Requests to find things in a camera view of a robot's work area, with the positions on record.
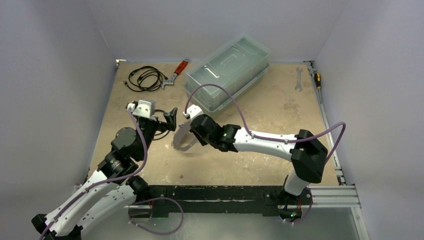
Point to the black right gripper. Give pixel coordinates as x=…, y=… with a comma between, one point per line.
x=194, y=129

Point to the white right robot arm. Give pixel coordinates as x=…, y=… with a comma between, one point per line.
x=306, y=153

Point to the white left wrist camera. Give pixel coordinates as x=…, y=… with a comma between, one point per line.
x=142, y=108

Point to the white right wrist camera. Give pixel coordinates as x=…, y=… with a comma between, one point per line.
x=192, y=112

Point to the silver open end spanner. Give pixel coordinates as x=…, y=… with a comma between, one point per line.
x=298, y=86

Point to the red handled adjustable wrench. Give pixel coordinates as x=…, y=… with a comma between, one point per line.
x=171, y=81

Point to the clear plastic storage box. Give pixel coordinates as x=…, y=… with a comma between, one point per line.
x=231, y=69

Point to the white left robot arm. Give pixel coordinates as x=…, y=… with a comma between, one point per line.
x=114, y=184

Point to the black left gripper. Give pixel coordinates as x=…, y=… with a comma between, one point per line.
x=170, y=117

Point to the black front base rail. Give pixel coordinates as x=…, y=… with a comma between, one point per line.
x=267, y=200

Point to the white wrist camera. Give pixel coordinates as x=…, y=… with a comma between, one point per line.
x=142, y=108
x=192, y=112

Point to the yellow black screwdriver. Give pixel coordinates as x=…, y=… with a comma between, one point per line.
x=317, y=81

